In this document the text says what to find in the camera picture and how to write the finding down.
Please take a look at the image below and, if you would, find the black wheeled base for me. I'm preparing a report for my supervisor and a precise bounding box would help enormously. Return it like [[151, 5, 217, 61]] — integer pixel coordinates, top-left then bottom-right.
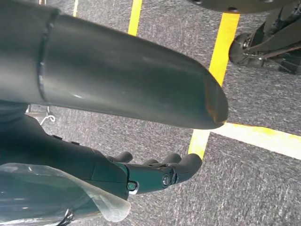
[[186, 0, 301, 75]]

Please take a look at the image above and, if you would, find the clear plastic cover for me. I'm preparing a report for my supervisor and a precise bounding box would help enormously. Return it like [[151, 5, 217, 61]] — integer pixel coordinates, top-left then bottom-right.
[[0, 162, 131, 226]]

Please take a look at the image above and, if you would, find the white cord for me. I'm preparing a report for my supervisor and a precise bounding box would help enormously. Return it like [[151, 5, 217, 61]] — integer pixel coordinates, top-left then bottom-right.
[[39, 106, 56, 126]]

